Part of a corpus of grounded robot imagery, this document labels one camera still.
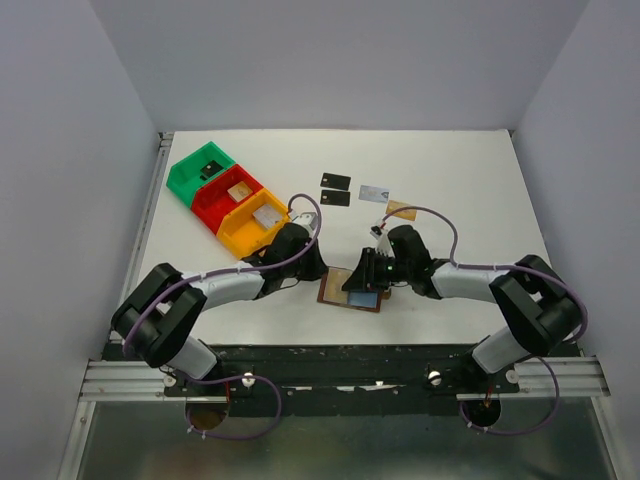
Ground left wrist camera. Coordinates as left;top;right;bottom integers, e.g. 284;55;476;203
292;212;320;237

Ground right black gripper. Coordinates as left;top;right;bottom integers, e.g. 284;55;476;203
342;246;412;292

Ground yellow plastic bin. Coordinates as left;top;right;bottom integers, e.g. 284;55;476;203
216;189;290;259

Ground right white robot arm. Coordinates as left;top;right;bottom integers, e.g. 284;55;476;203
342;225;582;392

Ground brown leather card holder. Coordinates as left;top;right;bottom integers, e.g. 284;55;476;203
317;271;391;313

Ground green plastic bin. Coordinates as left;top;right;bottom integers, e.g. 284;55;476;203
166;142;235;208

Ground silver card in yellow bin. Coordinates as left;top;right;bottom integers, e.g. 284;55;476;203
253;203;282;230

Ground gold card in red bin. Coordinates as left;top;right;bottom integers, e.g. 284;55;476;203
227;182;253;203

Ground silver VIP credit card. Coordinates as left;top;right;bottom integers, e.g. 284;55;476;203
358;185;390;204

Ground red plastic bin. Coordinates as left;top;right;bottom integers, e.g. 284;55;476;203
191;164;263;235

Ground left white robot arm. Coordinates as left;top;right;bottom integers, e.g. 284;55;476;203
111;213;328;395

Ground aluminium rail frame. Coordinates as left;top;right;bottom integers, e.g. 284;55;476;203
54;131;175;480

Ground black credit card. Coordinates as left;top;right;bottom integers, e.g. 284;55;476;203
320;172;351;191
320;189;351;207

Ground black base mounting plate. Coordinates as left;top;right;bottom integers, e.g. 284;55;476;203
98;344;579;423

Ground black card in green bin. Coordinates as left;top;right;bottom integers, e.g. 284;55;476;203
200;161;224;181

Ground gold credit card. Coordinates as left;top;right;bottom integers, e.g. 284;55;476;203
385;200;417;221
322;268;351;305

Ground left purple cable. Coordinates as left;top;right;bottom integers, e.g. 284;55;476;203
122;193;324;441

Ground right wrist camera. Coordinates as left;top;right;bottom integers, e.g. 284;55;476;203
370;222;394;257

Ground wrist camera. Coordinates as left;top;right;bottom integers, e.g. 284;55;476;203
292;212;320;237
370;222;394;257

